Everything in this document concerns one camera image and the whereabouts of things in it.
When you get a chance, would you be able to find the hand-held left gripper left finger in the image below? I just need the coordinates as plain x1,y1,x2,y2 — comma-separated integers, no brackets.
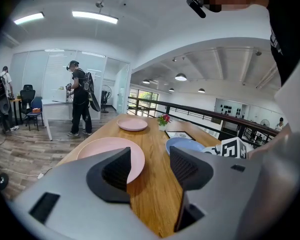
11,146,164,240

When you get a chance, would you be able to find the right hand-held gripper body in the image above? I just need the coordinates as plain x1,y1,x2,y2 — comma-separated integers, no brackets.
201,136,255,160

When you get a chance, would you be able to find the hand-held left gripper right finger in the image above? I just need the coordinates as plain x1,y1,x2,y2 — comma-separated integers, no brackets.
164,145,263,240

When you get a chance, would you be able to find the blue big plate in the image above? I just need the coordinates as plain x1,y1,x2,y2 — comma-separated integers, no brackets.
165,137,206,156

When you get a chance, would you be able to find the pink big plate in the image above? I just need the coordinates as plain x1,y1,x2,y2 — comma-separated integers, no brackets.
116,117,149,132
76,136,146,185

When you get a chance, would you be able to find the person's right forearm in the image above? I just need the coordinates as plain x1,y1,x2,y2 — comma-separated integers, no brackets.
247,123,294,160

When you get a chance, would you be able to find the black framed picture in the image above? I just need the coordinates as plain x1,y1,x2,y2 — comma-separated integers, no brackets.
164,130,197,142

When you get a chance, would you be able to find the small potted pink flower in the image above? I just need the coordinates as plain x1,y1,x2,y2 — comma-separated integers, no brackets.
156,113,173,132

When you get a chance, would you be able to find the blue chair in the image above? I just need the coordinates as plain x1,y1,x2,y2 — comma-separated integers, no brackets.
25,96,45,132

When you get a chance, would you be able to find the white desk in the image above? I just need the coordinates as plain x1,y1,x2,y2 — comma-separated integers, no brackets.
41,98,101,142

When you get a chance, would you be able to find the large glass window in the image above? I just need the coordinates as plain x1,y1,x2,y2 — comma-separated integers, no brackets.
128,88,159,118

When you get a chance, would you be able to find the white box appliance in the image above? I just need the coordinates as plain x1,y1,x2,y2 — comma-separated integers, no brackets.
51,88,75,103

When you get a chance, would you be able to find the black office chair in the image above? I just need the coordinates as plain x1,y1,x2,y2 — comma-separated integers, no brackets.
19,84,37,115

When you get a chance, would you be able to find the wooden desk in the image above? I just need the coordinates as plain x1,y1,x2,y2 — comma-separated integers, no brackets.
8,97,24,126

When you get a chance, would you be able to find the person's black clothing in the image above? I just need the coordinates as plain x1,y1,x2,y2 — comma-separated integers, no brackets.
265,0,300,87

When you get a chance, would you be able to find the long ceiling light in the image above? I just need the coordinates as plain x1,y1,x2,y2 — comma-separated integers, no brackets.
13,11,46,26
71,10,119,25

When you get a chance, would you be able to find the white power cable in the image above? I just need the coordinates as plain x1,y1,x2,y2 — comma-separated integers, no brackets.
0,167,40,178

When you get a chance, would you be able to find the black head-mounted camera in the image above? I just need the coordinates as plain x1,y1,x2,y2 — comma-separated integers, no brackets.
185,0,207,19

